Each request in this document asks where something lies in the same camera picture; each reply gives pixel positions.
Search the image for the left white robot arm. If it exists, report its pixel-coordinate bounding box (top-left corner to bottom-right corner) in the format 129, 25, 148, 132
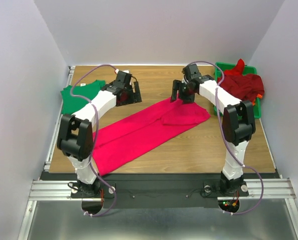
57, 69, 142, 197

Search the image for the orange garment in bin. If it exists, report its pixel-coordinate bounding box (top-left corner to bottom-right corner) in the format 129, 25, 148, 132
252, 94, 263, 106

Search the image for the folded green t shirt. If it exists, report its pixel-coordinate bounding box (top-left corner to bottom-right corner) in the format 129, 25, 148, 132
61, 80, 106, 115

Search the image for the pink t shirt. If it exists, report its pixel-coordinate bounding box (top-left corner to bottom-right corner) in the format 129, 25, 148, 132
93, 98, 210, 176

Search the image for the green plastic bin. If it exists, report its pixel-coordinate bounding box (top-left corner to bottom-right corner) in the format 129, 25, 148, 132
212, 61, 262, 120

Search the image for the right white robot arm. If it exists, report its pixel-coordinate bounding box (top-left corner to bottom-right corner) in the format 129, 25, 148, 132
171, 62, 256, 195

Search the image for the dark red t shirt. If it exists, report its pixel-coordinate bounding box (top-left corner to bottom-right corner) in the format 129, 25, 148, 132
214, 58, 265, 103

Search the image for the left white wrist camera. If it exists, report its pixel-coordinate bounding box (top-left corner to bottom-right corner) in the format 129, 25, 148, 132
115, 69, 132, 78

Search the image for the aluminium rail frame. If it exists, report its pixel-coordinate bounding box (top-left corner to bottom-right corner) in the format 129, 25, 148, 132
17, 65, 298, 240

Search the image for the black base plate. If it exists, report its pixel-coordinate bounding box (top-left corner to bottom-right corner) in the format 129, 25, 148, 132
71, 172, 249, 210

